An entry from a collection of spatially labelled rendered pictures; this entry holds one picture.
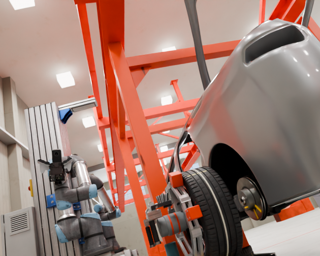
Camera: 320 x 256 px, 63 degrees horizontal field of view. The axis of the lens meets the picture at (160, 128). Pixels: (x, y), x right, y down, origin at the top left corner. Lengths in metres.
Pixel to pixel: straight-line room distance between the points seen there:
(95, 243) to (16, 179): 5.94
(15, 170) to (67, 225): 5.95
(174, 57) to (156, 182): 1.52
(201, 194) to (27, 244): 1.15
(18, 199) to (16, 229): 5.35
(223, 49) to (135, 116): 1.46
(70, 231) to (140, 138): 1.18
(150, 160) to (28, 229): 1.14
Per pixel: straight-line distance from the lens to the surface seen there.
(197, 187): 1.76
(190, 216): 1.64
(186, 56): 3.26
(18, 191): 7.44
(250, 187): 2.06
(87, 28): 3.67
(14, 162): 7.71
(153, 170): 2.46
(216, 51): 3.43
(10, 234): 2.05
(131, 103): 2.75
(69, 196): 1.53
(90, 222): 1.74
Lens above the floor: 0.72
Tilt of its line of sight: 24 degrees up
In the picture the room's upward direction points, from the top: 19 degrees counter-clockwise
